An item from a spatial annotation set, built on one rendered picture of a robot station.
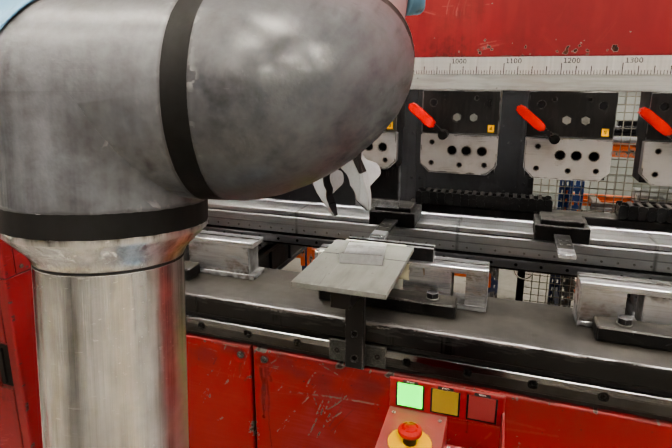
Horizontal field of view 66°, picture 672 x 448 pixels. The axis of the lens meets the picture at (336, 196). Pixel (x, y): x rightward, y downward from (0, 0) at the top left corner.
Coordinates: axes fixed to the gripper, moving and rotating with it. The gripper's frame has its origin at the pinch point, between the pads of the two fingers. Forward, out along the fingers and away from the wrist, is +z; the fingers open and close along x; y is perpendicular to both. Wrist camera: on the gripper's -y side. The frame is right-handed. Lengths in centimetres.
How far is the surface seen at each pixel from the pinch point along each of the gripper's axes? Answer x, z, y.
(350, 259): 20.2, 13.8, 18.9
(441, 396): 3.9, 38.5, 13.5
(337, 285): 15.7, 15.3, 8.9
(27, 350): 102, 18, -19
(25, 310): 99, 8, -17
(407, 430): 4.6, 38.5, 3.4
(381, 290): 8.8, 17.9, 12.1
